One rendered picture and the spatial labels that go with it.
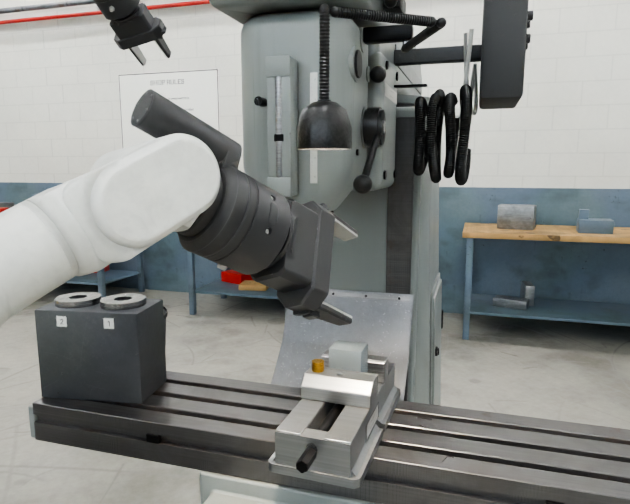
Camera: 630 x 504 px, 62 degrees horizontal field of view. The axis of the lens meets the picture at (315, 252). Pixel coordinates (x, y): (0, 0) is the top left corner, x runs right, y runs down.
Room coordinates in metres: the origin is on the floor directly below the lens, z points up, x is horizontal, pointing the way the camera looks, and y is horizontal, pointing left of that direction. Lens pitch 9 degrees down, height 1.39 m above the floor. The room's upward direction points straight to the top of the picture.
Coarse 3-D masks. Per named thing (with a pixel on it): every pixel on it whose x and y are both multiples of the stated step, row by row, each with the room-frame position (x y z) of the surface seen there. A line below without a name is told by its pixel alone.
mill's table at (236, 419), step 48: (192, 384) 1.10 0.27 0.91; (240, 384) 1.09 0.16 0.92; (48, 432) 0.99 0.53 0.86; (96, 432) 0.96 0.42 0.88; (144, 432) 0.92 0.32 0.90; (192, 432) 0.89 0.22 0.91; (240, 432) 0.88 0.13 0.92; (384, 432) 0.88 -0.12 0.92; (432, 432) 0.89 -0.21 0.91; (480, 432) 0.88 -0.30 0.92; (528, 432) 0.88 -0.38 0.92; (576, 432) 0.88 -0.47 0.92; (624, 432) 0.88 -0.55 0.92; (288, 480) 0.84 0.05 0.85; (384, 480) 0.80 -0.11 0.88; (432, 480) 0.77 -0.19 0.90; (480, 480) 0.75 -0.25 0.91; (528, 480) 0.73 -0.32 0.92; (576, 480) 0.73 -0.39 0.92; (624, 480) 0.74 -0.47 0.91
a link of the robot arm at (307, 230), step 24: (264, 192) 0.49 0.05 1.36; (264, 216) 0.47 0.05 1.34; (288, 216) 0.50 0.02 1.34; (312, 216) 0.55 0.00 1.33; (264, 240) 0.48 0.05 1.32; (288, 240) 0.51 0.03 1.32; (312, 240) 0.54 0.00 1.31; (240, 264) 0.48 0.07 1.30; (264, 264) 0.49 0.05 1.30; (288, 264) 0.50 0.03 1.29; (312, 264) 0.53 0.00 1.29; (288, 288) 0.53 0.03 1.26; (312, 288) 0.52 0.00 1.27
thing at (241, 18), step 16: (224, 0) 0.86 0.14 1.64; (240, 0) 0.85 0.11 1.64; (256, 0) 0.85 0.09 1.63; (272, 0) 0.84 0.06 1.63; (288, 0) 0.84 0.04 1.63; (304, 0) 0.84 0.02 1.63; (320, 0) 0.84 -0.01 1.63; (336, 0) 0.84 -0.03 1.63; (352, 0) 0.84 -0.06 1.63; (368, 0) 0.88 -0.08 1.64; (240, 16) 0.92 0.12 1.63
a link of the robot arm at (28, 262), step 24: (0, 216) 0.36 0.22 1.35; (24, 216) 0.36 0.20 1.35; (0, 240) 0.34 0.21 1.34; (24, 240) 0.35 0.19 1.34; (48, 240) 0.36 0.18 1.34; (0, 264) 0.34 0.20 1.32; (24, 264) 0.35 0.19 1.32; (48, 264) 0.36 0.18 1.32; (0, 288) 0.33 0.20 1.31; (24, 288) 0.35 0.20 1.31; (48, 288) 0.37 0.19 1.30; (0, 312) 0.34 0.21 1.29
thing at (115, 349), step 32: (64, 320) 1.01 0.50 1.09; (96, 320) 1.00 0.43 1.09; (128, 320) 0.99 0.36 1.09; (160, 320) 1.09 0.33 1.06; (64, 352) 1.01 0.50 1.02; (96, 352) 1.00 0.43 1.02; (128, 352) 0.99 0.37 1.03; (160, 352) 1.08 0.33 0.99; (64, 384) 1.01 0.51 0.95; (96, 384) 1.00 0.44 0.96; (128, 384) 0.99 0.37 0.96; (160, 384) 1.08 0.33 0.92
